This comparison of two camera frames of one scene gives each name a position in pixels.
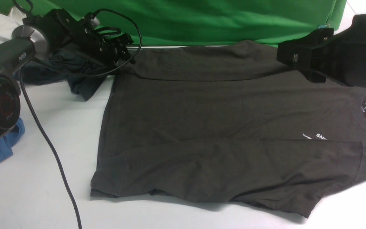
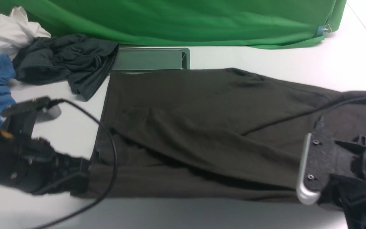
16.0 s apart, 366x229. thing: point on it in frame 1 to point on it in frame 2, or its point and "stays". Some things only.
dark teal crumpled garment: x=85 y=77 stays
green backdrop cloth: x=259 y=22 stays
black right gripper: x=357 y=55 to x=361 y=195
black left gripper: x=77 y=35 to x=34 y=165
